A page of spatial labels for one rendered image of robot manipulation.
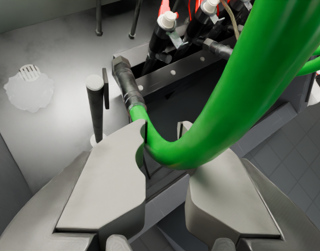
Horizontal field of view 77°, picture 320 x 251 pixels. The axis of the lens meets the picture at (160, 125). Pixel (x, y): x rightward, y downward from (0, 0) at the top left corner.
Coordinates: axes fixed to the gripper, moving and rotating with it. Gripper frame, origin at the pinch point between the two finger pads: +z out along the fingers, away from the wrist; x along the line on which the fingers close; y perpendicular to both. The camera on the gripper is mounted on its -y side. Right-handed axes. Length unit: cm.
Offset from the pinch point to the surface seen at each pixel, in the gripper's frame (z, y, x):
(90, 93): 6.6, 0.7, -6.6
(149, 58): 25.5, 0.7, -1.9
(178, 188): 16.4, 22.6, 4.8
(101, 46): 46.6, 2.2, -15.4
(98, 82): 6.4, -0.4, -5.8
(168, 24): 19.2, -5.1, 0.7
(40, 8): 44, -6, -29
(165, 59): 21.6, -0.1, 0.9
